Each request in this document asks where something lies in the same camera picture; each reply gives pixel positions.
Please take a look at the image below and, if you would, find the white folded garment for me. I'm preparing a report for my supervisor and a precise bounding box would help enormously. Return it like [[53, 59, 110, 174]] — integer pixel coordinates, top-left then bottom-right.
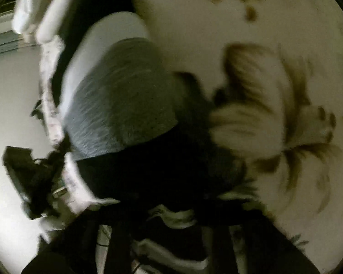
[[13, 0, 46, 36]]

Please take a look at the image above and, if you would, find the floral blanket with plaid border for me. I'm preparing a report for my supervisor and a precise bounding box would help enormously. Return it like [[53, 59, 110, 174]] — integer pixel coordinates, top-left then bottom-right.
[[38, 0, 343, 274]]

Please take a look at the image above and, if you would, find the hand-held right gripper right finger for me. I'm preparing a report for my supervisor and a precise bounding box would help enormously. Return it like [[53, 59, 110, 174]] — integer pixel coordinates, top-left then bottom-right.
[[214, 205, 321, 274]]

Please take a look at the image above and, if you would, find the black grey white striped sweater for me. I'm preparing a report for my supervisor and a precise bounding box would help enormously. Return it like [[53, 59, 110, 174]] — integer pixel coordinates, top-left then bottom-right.
[[51, 0, 249, 274]]

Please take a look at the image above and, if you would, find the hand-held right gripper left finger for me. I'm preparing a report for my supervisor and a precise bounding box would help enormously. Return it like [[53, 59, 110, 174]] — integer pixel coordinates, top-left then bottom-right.
[[21, 202, 132, 274]]

